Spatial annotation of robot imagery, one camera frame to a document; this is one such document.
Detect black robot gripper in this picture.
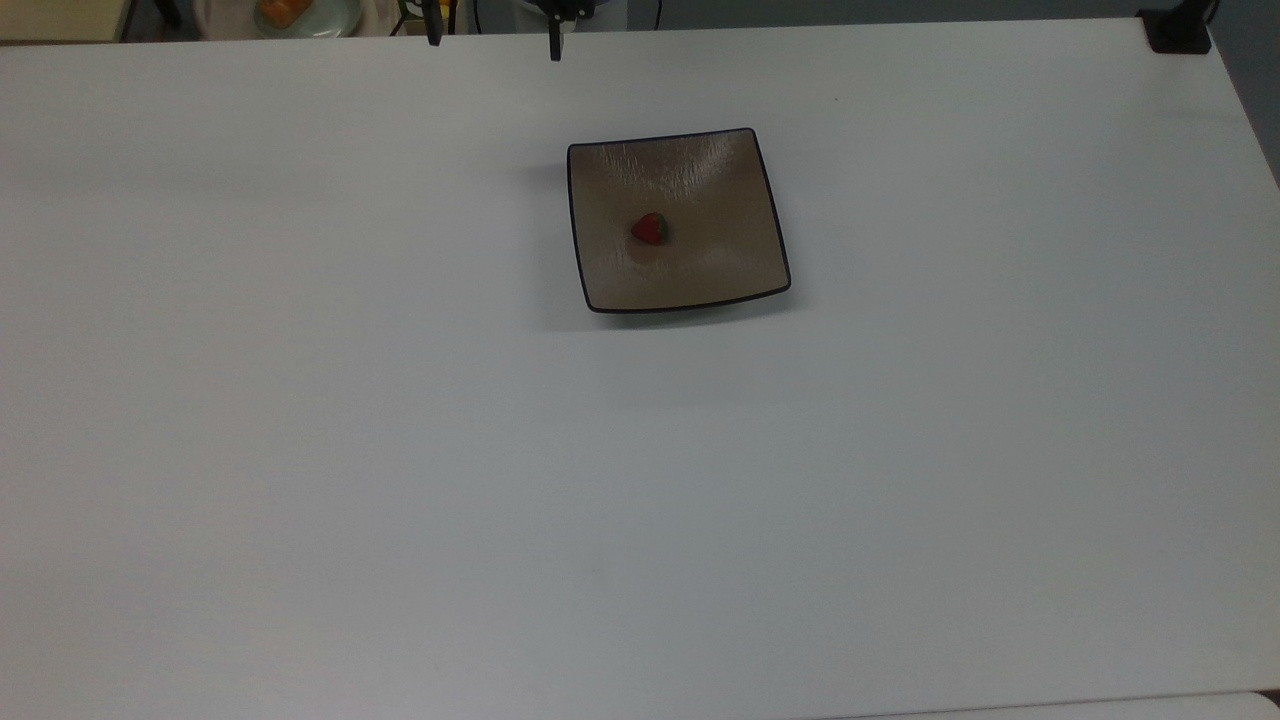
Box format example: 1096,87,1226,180
423,0,603,63

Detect square brown ceramic plate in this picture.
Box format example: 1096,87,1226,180
566,127,793,316

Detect white bowl with orange food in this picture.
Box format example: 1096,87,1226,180
252,0,363,40

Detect light wooden cabinet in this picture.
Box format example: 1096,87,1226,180
0,0,137,44

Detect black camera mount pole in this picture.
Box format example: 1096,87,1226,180
1138,0,1219,55

